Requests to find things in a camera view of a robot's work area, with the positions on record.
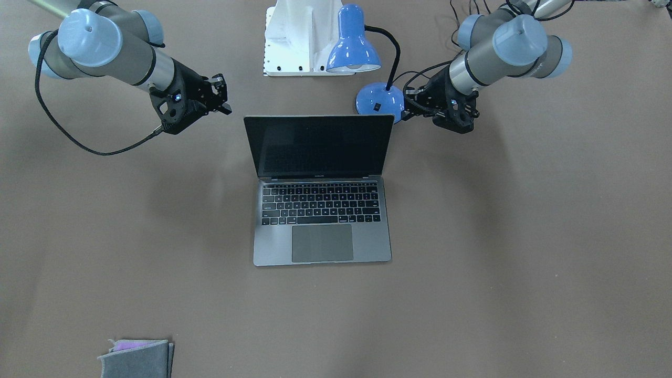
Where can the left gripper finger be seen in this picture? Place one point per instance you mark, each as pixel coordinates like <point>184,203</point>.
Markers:
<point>407,114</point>

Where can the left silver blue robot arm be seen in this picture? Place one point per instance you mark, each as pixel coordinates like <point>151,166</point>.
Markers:
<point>509,42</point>

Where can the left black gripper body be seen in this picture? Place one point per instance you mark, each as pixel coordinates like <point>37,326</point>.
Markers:
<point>437,94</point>

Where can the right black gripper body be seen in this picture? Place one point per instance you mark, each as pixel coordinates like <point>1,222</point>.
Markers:
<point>193,91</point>

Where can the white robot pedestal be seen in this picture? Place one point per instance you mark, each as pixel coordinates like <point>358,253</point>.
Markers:
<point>299,37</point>

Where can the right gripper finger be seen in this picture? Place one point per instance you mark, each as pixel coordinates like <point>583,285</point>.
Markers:
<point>222,107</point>

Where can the grey laptop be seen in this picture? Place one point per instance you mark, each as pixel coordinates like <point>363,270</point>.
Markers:
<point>320,196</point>

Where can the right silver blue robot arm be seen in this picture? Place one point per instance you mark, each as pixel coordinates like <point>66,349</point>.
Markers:
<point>99,38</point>

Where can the blue desk lamp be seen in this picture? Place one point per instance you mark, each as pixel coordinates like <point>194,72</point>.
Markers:
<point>354,53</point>

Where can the grey folded cloths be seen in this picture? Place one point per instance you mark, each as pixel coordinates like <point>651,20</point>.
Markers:
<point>138,358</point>

